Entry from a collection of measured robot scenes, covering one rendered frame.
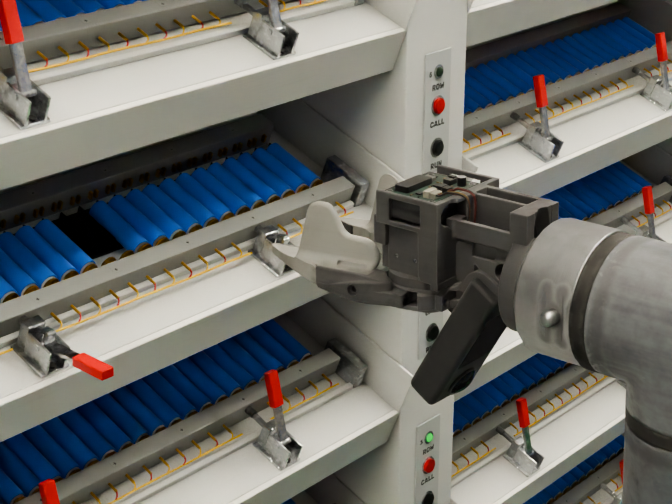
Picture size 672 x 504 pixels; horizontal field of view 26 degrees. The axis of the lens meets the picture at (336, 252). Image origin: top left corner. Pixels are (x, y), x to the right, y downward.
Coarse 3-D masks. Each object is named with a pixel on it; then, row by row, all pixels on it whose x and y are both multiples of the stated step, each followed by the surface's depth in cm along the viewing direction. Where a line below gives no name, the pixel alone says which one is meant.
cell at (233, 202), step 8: (200, 168) 138; (192, 176) 138; (200, 176) 137; (208, 176) 137; (208, 184) 137; (216, 184) 137; (216, 192) 136; (224, 192) 136; (232, 192) 137; (224, 200) 136; (232, 200) 136; (240, 200) 136; (232, 208) 135; (240, 208) 135
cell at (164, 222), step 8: (136, 192) 132; (128, 200) 132; (136, 200) 132; (144, 200) 131; (144, 208) 131; (152, 208) 131; (152, 216) 130; (160, 216) 130; (168, 216) 131; (160, 224) 130; (168, 224) 130; (176, 224) 130; (168, 232) 129; (176, 232) 130
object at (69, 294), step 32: (320, 192) 140; (352, 192) 143; (224, 224) 131; (256, 224) 133; (288, 224) 137; (128, 256) 124; (160, 256) 125; (192, 256) 128; (224, 256) 130; (64, 288) 118; (96, 288) 120; (160, 288) 124; (0, 320) 113; (0, 352) 112
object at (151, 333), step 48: (288, 144) 150; (336, 144) 146; (192, 288) 127; (240, 288) 129; (288, 288) 133; (96, 336) 118; (144, 336) 120; (192, 336) 125; (0, 384) 111; (48, 384) 113; (96, 384) 118; (0, 432) 112
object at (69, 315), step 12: (348, 204) 143; (288, 228) 137; (300, 228) 138; (252, 240) 134; (228, 252) 131; (240, 252) 133; (192, 264) 128; (204, 264) 129; (156, 276) 126; (168, 276) 126; (180, 276) 127; (144, 288) 124; (96, 300) 121; (108, 300) 121; (120, 300) 123; (72, 312) 119; (84, 312) 120; (48, 324) 117; (60, 324) 118; (12, 336) 115; (0, 348) 114
